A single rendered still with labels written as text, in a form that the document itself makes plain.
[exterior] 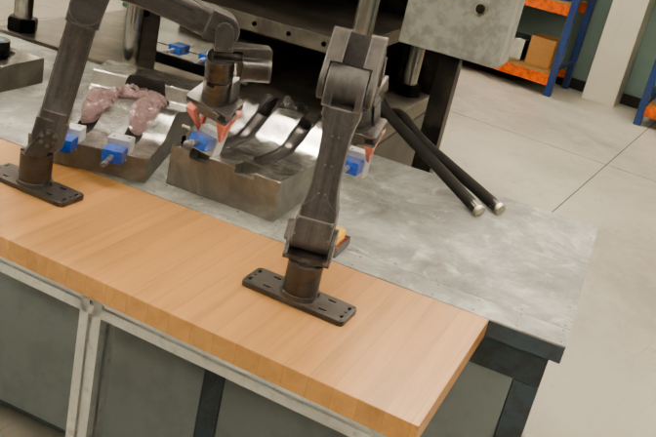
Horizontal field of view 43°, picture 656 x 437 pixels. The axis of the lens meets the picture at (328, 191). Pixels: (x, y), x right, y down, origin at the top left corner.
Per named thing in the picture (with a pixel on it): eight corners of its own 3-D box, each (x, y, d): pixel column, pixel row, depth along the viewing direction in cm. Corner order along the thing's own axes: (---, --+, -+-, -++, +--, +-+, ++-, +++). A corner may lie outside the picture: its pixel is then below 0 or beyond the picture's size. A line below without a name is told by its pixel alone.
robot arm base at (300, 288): (266, 232, 151) (247, 244, 145) (367, 272, 144) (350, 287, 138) (259, 271, 154) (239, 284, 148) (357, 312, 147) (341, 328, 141)
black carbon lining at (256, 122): (266, 175, 179) (273, 134, 176) (200, 152, 184) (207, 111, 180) (326, 140, 210) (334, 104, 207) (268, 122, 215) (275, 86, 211)
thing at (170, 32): (226, 93, 262) (236, 38, 255) (153, 69, 269) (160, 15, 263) (292, 70, 306) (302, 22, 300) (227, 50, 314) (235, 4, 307)
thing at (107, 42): (349, 163, 243) (354, 143, 241) (-9, 44, 279) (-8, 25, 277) (427, 110, 318) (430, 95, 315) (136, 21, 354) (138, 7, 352)
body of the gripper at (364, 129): (342, 112, 177) (343, 85, 172) (387, 126, 174) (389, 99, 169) (329, 131, 173) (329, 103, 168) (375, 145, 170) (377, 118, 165)
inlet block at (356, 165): (347, 188, 170) (352, 164, 169) (324, 181, 172) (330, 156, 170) (367, 176, 182) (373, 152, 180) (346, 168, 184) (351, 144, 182)
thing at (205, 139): (189, 161, 168) (199, 137, 166) (169, 150, 169) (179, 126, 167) (219, 156, 180) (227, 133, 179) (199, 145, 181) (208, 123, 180)
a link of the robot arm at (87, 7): (241, 14, 166) (91, -54, 156) (246, 23, 158) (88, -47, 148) (216, 69, 170) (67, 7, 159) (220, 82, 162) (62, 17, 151)
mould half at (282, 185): (272, 222, 175) (284, 162, 170) (165, 183, 182) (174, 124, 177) (354, 164, 219) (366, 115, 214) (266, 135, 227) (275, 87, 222)
